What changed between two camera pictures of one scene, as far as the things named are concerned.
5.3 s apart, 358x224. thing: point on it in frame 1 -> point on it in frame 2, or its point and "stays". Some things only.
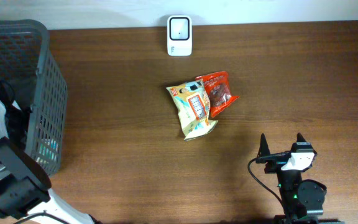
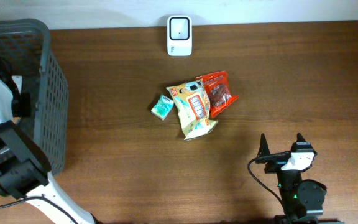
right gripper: x=276 y=158 stays
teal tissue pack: x=48 y=151 -> x=163 y=107
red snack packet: x=217 y=89 stays
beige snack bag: x=192 y=102 stays
